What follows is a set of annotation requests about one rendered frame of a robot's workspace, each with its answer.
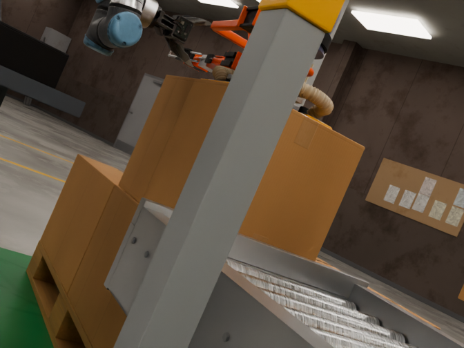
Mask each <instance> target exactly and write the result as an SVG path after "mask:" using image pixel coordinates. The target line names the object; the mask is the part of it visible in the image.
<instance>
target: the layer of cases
mask: <svg viewBox="0 0 464 348"><path fill-rule="evenodd" d="M123 174H124V171H121V170H119V169H117V168H114V167H112V166H109V165H107V164H103V163H101V162H98V161H96V160H94V159H91V158H89V157H86V156H83V155H80V154H77V157H76V159H75V161H74V164H73V166H72V168H71V170H70V172H69V175H68V177H67V180H66V182H65V184H64V187H63V188H62V191H61V193H60V196H59V198H58V200H57V203H56V205H55V207H54V209H53V212H52V214H51V216H50V219H49V221H48V223H47V225H46V228H45V230H44V232H43V235H42V237H41V243H42V244H43V247H44V249H45V250H46V253H47V254H48V257H49V258H50V261H51V262H52V265H53V267H54V268H55V271H56V273H57V275H58V277H59V279H60V281H61V283H62V285H63V287H64V289H65V291H66V293H67V294H68V297H69V299H70V301H71V303H72V306H73V308H74V310H75V312H76V314H77V316H78V318H79V320H80V322H81V324H82V326H83V328H84V330H85V332H86V334H87V336H88V338H89V340H90V343H91V345H92V346H93V348H113V347H114V346H115V343H116V341H117V338H118V336H119V333H120V331H121V330H122V327H123V325H124V322H125V320H126V317H127V316H126V314H125V313H124V311H123V310H122V308H121V307H120V305H119V304H118V302H117V301H116V299H115V298H114V296H113V295H112V293H111V292H110V290H107V289H106V287H105V286H104V283H105V280H106V278H107V275H108V273H109V271H110V268H111V267H112V264H113V262H114V260H115V257H116V255H117V252H118V251H119V248H120V246H121V244H122V241H123V239H124V236H125V235H126V232H127V230H128V227H129V225H130V223H131V222H132V219H133V216H134V214H135V212H136V210H137V207H138V205H139V202H138V201H137V200H136V199H134V198H133V197H132V196H131V195H129V194H128V193H127V192H126V191H125V190H124V189H123V188H121V187H120V186H119V182H120V180H121V178H122V175H123ZM368 289H370V290H372V291H373V292H375V293H377V294H378V295H380V296H382V297H384V298H385V299H387V300H389V301H390V302H393V303H394V304H395V305H398V306H399V307H401V308H403V309H404V310H406V311H408V312H410V313H411V314H413V315H415V316H416V317H418V318H420V319H421V320H424V321H425V322H427V323H428V324H430V325H432V326H433V327H436V328H437V329H439V330H440V328H439V327H437V326H436V325H434V324H432V323H431V322H429V321H427V320H426V319H424V318H421V317H420V316H418V315H416V314H415V313H413V312H411V311H410V310H408V309H406V308H404V307H403V306H401V305H399V304H398V303H396V302H394V301H393V300H390V299H389V298H387V297H385V296H384V295H382V294H380V293H379V292H377V291H375V290H373V289H371V288H370V287H368Z"/></svg>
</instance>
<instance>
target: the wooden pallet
mask: <svg viewBox="0 0 464 348"><path fill-rule="evenodd" d="M26 272H27V274H28V278H29V280H30V283H31V286H32V289H33V291H34V294H35V297H36V299H37V303H38V305H39V308H40V311H41V314H42V316H43V320H44V322H45V324H46V328H47V330H48V333H49V336H50V339H51V341H52V344H53V347H54V348H93V346H92V345H91V343H90V340H89V338H88V336H87V334H86V332H85V330H84V328H83V326H82V324H81V322H80V320H79V318H78V316H77V314H76V312H75V310H74V308H73V305H72V303H71V301H70V299H69V297H68V294H67V293H66V291H65V289H64V287H63V285H62V283H61V281H60V279H59V277H58V275H57V273H56V271H55V268H54V267H53V265H52V262H51V261H50V258H49V257H48V254H47V253H46V250H45V249H44V246H43V244H42V243H41V240H40V241H39V242H38V245H37V247H36V250H35V252H34V253H33V256H32V258H31V261H30V263H29V265H28V268H27V269H26Z"/></svg>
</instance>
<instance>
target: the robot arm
mask: <svg viewBox="0 0 464 348"><path fill-rule="evenodd" d="M95 1H96V2H97V3H98V4H99V5H98V6H97V9H96V11H95V14H94V16H93V19H92V21H91V23H90V25H89V27H88V30H87V32H86V34H85V37H84V44H85V45H86V46H88V47H89V48H91V49H93V50H95V51H97V52H99V53H101V54H103V55H106V56H111V55H112V53H114V49H115V48H128V47H130V46H133V45H134V44H136V43H137V42H138V41H139V40H140V38H141V36H142V28H147V27H149V28H154V29H155V33H156V34H158V35H160V36H162V35H164V38H165V40H166V42H167V44H168V47H169V49H170V50H171V52H173V53H174V54H175V55H176V56H177V57H179V58H180V59H181V60H182V61H183V62H184V63H185V64H187V65H189V66H191V67H194V65H193V63H192V61H191V60H190V57H189V55H188V54H187V53H186V52H185V51H184V47H183V45H181V44H185V43H184V42H183V41H186V40H187V38H188V36H189V34H190V31H191V29H192V28H193V27H195V26H211V24H212V23H211V22H209V21H207V20H204V19H200V18H195V17H192V16H190V15H173V16H172V17H170V16H168V15H167V14H165V12H163V11H162V8H161V7H159V5H158V2H157V1H156V0H95ZM175 41H178V42H180V43H181V44H179V43H176V42H175Z"/></svg>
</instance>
